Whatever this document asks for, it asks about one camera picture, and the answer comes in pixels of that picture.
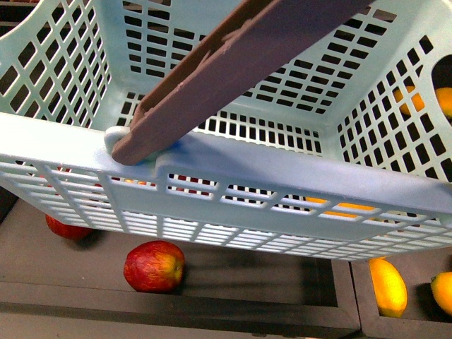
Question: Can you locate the yellow lemon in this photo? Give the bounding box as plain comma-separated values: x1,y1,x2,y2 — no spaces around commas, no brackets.
369,258,408,318
430,271,452,316

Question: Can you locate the red apple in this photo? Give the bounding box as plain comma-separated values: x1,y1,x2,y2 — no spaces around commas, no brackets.
45,215,94,242
123,240,185,293

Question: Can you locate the brown basket handle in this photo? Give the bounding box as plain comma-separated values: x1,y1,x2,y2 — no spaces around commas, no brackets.
112,0,369,165

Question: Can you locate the light blue plastic basket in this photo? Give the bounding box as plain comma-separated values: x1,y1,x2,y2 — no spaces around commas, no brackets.
1,1,451,261

